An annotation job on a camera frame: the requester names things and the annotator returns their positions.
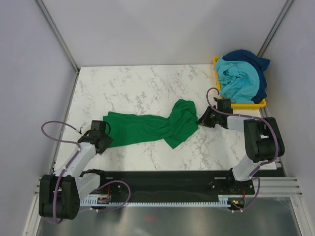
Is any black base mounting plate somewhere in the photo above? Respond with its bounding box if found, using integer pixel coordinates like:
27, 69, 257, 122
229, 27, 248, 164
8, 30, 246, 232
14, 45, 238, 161
83, 169, 255, 202

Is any aluminium corner post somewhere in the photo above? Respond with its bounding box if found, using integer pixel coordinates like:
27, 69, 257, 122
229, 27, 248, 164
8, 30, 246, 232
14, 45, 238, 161
34, 0, 81, 73
257, 0, 295, 57

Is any yellow plastic tray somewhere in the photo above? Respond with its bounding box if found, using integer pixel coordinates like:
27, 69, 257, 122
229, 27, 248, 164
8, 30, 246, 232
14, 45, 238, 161
213, 57, 266, 110

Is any left aluminium corner post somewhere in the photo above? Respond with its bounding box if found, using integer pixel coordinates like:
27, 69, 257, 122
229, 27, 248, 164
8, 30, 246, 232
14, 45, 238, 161
34, 0, 81, 73

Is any light blue t shirt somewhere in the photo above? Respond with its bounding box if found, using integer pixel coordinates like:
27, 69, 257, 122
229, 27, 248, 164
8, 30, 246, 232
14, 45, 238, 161
215, 57, 259, 104

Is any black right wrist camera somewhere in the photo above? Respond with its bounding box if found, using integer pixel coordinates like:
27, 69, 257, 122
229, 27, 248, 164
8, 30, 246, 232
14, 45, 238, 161
217, 99, 233, 114

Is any aluminium extrusion rail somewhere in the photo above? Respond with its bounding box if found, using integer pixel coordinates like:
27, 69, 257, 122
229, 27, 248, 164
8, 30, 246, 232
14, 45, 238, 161
38, 177, 301, 197

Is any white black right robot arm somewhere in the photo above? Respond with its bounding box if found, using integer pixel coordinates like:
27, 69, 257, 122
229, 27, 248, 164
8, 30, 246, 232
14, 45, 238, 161
197, 106, 285, 194

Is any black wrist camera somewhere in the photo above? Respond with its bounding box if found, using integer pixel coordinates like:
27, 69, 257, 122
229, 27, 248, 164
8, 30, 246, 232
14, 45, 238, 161
89, 120, 111, 136
217, 99, 233, 114

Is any dark blue t shirt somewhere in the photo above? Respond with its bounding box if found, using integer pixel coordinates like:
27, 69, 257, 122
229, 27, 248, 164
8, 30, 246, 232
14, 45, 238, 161
222, 49, 270, 104

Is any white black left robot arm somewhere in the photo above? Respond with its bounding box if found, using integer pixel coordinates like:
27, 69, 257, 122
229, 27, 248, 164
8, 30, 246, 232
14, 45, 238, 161
39, 134, 113, 224

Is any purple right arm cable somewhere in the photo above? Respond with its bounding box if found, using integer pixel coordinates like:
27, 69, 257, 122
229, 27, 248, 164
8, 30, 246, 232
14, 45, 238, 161
206, 88, 281, 213

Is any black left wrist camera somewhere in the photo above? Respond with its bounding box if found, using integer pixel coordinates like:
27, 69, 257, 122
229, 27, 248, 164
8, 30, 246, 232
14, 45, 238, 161
89, 120, 111, 136

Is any right aluminium corner post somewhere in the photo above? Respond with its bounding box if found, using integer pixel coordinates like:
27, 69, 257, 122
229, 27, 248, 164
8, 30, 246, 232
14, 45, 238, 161
257, 0, 295, 57

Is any grey slotted cable duct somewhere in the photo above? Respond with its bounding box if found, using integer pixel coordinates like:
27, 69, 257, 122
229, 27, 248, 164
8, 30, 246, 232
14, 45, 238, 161
80, 195, 246, 209

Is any green t shirt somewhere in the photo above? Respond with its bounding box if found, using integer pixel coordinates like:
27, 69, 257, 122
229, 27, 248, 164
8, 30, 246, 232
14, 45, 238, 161
103, 99, 198, 149

